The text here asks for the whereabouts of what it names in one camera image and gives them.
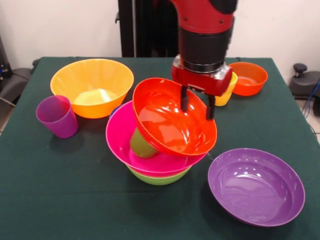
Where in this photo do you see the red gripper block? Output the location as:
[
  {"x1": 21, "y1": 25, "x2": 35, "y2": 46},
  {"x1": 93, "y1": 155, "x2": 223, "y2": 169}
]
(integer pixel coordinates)
[{"x1": 171, "y1": 55, "x2": 233, "y2": 121}]

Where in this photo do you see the yellow cup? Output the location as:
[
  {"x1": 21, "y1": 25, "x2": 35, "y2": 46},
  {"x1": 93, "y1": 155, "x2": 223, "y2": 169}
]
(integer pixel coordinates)
[{"x1": 214, "y1": 72, "x2": 239, "y2": 107}]

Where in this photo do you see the large red shallow bowl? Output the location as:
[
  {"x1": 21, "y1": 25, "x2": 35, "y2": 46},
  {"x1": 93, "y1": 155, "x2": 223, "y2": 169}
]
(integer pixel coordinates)
[{"x1": 132, "y1": 77, "x2": 218, "y2": 157}]

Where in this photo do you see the green cup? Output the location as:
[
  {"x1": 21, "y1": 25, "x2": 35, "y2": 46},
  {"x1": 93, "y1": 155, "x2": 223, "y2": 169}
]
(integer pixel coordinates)
[{"x1": 129, "y1": 127, "x2": 160, "y2": 159}]

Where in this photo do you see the large pink bowl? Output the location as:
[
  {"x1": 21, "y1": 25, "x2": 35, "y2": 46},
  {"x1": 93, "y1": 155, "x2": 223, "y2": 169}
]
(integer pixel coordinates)
[{"x1": 105, "y1": 99, "x2": 208, "y2": 178}]

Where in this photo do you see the small red bowl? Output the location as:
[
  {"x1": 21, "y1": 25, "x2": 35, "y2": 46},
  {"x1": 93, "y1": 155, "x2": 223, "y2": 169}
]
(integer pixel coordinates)
[{"x1": 227, "y1": 61, "x2": 269, "y2": 97}]

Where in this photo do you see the small blue bowl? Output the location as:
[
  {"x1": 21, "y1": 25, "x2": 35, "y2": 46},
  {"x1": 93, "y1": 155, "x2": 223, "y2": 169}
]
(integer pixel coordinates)
[{"x1": 109, "y1": 104, "x2": 122, "y2": 120}]

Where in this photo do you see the green bowl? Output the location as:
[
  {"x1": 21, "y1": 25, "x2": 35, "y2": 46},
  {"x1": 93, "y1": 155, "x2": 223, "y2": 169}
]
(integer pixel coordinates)
[{"x1": 127, "y1": 164, "x2": 193, "y2": 186}]

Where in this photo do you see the large purple shallow bowl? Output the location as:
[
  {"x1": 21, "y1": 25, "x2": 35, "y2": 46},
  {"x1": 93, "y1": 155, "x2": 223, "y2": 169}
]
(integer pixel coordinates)
[{"x1": 207, "y1": 147, "x2": 306, "y2": 227}]

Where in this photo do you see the large orange bowl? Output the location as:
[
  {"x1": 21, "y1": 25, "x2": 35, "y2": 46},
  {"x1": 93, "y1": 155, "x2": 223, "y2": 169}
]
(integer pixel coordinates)
[{"x1": 49, "y1": 58, "x2": 135, "y2": 119}]

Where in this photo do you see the black floor base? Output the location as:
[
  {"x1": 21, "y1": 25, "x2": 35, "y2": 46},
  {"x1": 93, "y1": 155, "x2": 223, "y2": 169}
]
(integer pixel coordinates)
[
  {"x1": 0, "y1": 67, "x2": 33, "y2": 103},
  {"x1": 289, "y1": 63, "x2": 320, "y2": 101}
]

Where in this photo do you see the dark green tablecloth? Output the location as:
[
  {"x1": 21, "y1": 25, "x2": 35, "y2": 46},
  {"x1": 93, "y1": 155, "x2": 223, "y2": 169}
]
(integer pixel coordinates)
[{"x1": 0, "y1": 56, "x2": 320, "y2": 240}]

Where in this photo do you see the purple cup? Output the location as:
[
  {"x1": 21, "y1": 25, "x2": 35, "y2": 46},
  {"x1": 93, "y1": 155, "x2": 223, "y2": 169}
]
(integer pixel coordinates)
[{"x1": 35, "y1": 95, "x2": 79, "y2": 139}]

